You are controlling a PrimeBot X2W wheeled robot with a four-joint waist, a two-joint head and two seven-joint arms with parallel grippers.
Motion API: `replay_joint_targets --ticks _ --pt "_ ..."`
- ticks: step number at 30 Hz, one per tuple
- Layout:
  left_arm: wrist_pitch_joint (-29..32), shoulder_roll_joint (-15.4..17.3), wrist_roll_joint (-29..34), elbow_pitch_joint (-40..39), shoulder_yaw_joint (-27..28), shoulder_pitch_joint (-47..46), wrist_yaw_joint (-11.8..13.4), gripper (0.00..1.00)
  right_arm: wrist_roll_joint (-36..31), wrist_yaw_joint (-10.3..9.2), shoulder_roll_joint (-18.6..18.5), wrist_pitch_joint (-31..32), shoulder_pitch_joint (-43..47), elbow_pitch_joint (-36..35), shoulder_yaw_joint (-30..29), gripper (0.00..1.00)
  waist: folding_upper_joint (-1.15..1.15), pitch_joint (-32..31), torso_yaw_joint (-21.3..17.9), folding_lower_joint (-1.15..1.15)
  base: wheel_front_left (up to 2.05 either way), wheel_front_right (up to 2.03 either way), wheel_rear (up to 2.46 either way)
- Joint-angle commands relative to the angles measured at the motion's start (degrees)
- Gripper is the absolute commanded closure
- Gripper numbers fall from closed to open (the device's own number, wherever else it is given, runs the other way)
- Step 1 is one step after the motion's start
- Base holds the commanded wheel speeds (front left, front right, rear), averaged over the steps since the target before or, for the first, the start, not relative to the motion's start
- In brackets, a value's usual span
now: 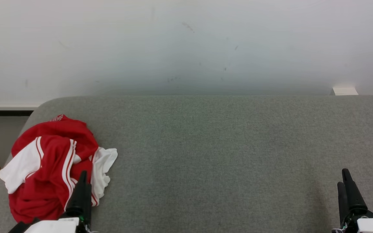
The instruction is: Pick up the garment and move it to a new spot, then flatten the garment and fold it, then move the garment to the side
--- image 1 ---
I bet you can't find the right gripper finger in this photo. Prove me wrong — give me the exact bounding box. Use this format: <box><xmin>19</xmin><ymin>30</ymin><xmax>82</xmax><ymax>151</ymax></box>
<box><xmin>342</xmin><ymin>168</ymin><xmax>368</xmax><ymax>213</ymax></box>
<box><xmin>337</xmin><ymin>182</ymin><xmax>349</xmax><ymax>224</ymax></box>

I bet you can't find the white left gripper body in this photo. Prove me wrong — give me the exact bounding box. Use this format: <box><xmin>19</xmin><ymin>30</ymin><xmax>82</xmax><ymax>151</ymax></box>
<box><xmin>25</xmin><ymin>216</ymin><xmax>94</xmax><ymax>233</ymax></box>

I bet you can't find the red and white jersey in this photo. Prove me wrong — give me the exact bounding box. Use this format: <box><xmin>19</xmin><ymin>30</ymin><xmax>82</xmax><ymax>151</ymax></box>
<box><xmin>11</xmin><ymin>114</ymin><xmax>99</xmax><ymax>162</ymax></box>

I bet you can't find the dark baseboard strip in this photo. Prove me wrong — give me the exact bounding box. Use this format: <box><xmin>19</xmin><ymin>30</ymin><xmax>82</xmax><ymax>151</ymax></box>
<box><xmin>0</xmin><ymin>110</ymin><xmax>34</xmax><ymax>117</ymax></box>

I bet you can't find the red white basketball jersey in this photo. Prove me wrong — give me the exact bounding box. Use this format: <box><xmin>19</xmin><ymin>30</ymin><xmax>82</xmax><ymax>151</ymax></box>
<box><xmin>0</xmin><ymin>136</ymin><xmax>119</xmax><ymax>224</ymax></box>

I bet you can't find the small white wall box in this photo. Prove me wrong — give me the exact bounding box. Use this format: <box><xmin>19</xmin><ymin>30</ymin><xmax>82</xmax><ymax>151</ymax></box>
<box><xmin>332</xmin><ymin>86</ymin><xmax>359</xmax><ymax>96</ymax></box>

